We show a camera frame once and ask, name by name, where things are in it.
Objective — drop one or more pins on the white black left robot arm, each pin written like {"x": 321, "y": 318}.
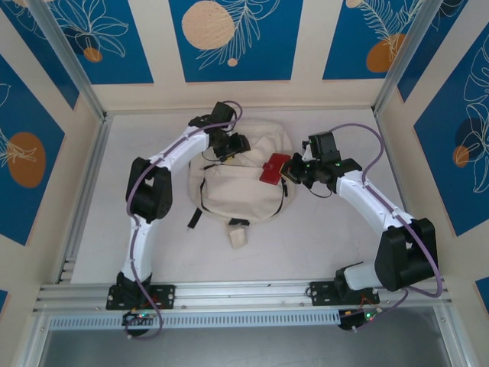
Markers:
{"x": 183, "y": 149}

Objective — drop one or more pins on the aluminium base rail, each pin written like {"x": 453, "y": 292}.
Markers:
{"x": 244, "y": 292}

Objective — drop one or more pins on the aluminium frame post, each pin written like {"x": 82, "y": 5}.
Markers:
{"x": 72, "y": 57}
{"x": 405, "y": 53}

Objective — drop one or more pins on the cream canvas backpack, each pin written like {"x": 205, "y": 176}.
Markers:
{"x": 237, "y": 195}

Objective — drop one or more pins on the small circuit board green LEDs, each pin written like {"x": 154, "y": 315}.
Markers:
{"x": 139, "y": 317}
{"x": 361, "y": 317}

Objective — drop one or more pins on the aluminium side rail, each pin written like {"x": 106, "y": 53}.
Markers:
{"x": 97, "y": 153}
{"x": 386, "y": 149}

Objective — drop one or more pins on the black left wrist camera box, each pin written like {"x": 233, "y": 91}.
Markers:
{"x": 223, "y": 112}

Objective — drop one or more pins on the red pencil case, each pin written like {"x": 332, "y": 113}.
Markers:
{"x": 273, "y": 170}

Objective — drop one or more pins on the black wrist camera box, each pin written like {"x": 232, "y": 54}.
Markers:
{"x": 223, "y": 112}
{"x": 324, "y": 145}

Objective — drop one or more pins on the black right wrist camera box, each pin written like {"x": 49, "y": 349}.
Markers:
{"x": 324, "y": 145}

